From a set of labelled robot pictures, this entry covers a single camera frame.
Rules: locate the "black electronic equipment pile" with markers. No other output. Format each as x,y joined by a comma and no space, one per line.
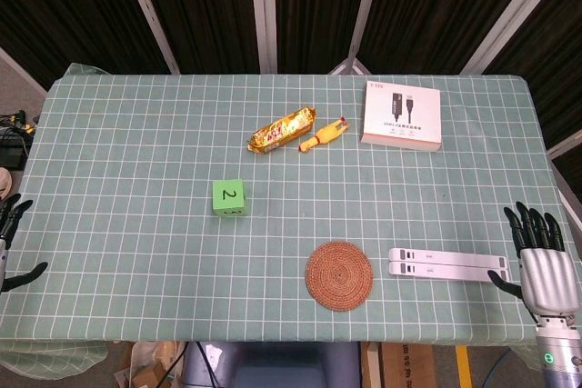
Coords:
13,142

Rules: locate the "green grid tablecloth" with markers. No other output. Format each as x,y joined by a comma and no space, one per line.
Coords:
136,133

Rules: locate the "golden foil snack package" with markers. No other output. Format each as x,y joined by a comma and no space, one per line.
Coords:
282,129

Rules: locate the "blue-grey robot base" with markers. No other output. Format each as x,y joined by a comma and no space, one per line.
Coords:
273,367

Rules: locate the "dark folding partition screen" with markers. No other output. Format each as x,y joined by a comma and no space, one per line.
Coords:
204,6

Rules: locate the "clear plastic bag with scraps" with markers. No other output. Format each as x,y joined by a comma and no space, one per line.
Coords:
150,365

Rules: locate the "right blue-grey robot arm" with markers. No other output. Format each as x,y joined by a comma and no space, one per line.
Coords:
560,351

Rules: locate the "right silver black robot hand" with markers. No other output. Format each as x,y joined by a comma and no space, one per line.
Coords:
548,276

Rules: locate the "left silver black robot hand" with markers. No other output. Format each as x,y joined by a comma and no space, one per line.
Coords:
13,216

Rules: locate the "yellow rubber chicken toy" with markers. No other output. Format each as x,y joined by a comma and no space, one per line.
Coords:
324,134

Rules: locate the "round woven brown coaster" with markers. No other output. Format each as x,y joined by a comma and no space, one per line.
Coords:
339,276

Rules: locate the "white folded laptop stand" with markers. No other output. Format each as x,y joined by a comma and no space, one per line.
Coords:
448,263

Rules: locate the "beige round object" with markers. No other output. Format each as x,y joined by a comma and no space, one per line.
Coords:
4,183

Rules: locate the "green cube with black numbers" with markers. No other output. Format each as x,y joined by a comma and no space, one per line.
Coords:
228,197

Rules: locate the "brown cardboard box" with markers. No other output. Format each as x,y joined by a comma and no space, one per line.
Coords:
404,367

